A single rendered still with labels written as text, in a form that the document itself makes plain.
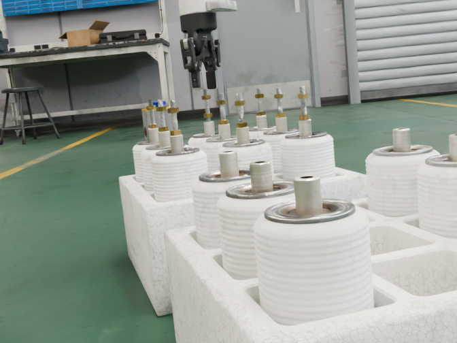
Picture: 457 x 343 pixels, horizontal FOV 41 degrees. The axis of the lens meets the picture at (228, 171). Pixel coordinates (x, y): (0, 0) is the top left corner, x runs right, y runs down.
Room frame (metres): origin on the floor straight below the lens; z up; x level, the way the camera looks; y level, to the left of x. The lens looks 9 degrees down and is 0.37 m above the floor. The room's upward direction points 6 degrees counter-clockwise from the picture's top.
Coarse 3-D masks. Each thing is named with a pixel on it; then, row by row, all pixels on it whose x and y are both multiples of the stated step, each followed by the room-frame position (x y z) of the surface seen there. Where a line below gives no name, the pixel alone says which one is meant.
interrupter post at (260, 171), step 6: (252, 162) 0.61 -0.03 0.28; (258, 162) 0.61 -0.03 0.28; (264, 162) 0.61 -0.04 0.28; (270, 162) 0.60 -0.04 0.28; (252, 168) 0.60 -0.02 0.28; (258, 168) 0.60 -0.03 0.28; (264, 168) 0.60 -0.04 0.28; (270, 168) 0.60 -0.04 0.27; (252, 174) 0.60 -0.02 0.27; (258, 174) 0.60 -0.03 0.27; (264, 174) 0.60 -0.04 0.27; (270, 174) 0.60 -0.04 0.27; (252, 180) 0.60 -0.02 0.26; (258, 180) 0.60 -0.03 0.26; (264, 180) 0.60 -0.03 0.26; (270, 180) 0.60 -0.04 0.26; (252, 186) 0.60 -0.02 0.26; (258, 186) 0.60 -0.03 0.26; (264, 186) 0.60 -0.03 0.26; (270, 186) 0.60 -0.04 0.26; (252, 192) 0.60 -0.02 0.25; (258, 192) 0.60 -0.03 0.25; (264, 192) 0.60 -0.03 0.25
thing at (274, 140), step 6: (258, 138) 1.20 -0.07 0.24; (264, 138) 1.17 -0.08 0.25; (270, 138) 1.16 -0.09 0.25; (276, 138) 1.16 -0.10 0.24; (282, 138) 1.15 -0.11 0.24; (270, 144) 1.16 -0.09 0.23; (276, 144) 1.16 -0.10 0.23; (276, 150) 1.16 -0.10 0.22; (276, 156) 1.16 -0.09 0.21; (276, 162) 1.16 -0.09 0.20; (276, 168) 1.16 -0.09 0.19
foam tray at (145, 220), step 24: (336, 168) 1.13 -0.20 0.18; (120, 192) 1.29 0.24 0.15; (144, 192) 1.07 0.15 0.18; (336, 192) 1.02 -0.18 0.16; (360, 192) 1.03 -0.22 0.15; (144, 216) 0.94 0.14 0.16; (168, 216) 0.94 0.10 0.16; (192, 216) 0.95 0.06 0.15; (144, 240) 0.98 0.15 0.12; (144, 264) 1.02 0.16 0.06; (144, 288) 1.06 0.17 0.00; (168, 288) 0.93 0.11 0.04; (168, 312) 0.93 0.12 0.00
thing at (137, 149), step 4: (136, 144) 1.25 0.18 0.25; (152, 144) 1.21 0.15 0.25; (136, 148) 1.22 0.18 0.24; (140, 148) 1.21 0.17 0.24; (144, 148) 1.21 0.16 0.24; (136, 152) 1.22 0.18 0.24; (140, 152) 1.21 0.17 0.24; (136, 156) 1.22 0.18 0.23; (140, 156) 1.21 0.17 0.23; (136, 160) 1.22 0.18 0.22; (140, 160) 1.21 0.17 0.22; (136, 164) 1.22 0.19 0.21; (140, 164) 1.21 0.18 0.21; (136, 168) 1.23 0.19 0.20; (140, 168) 1.22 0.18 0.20; (136, 172) 1.23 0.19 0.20; (140, 172) 1.22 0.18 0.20; (136, 176) 1.24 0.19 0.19; (140, 176) 1.22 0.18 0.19; (140, 180) 1.22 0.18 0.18
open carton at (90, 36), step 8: (96, 24) 5.61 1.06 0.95; (104, 24) 5.75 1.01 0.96; (72, 32) 5.60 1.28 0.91; (80, 32) 5.57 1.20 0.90; (88, 32) 5.55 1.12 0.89; (96, 32) 5.70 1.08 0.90; (72, 40) 5.60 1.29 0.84; (80, 40) 5.58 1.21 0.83; (88, 40) 5.56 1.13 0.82; (96, 40) 5.68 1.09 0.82
